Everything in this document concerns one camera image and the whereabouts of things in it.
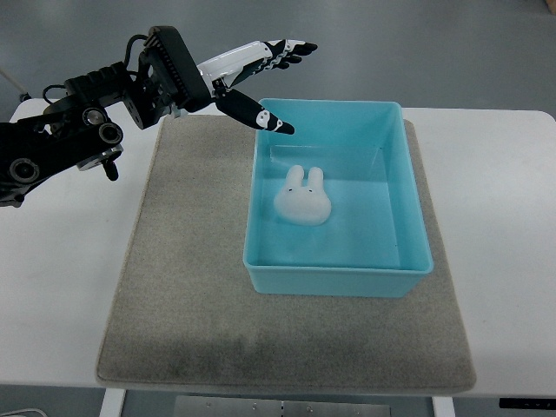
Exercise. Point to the black white robotic left hand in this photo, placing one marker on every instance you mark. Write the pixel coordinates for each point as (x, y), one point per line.
(167, 77)

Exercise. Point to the white bunny toy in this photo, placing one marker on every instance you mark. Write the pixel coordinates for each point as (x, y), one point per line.
(303, 204)

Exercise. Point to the metal table base plate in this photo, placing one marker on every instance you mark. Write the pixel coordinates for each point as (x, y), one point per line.
(197, 406)

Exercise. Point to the white table leg right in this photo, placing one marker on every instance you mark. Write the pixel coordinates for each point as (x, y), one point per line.
(443, 406)

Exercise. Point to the white table leg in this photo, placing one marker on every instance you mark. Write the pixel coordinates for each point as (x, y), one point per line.
(113, 401)
(443, 406)

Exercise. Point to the grey felt mat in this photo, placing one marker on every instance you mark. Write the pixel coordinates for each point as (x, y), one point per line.
(186, 316)

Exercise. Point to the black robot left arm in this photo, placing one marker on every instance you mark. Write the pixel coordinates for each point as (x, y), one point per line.
(74, 130)

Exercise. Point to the white table leg left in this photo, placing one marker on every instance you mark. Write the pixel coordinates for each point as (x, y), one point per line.
(113, 401)

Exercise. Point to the black table control panel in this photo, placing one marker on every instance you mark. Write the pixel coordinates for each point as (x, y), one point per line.
(527, 403)

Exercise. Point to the blue plastic box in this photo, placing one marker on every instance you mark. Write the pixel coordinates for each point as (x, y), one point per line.
(374, 242)

